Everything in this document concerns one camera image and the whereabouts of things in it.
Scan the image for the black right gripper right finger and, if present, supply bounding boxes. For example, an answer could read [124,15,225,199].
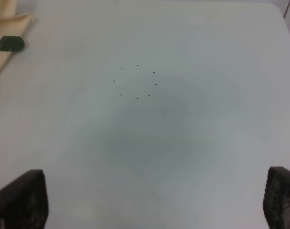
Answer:
[263,167,290,229]

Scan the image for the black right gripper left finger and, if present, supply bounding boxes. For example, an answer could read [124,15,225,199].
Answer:
[0,169,49,229]

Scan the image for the white linen bag green handles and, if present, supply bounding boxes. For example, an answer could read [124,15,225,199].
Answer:
[0,0,32,70]

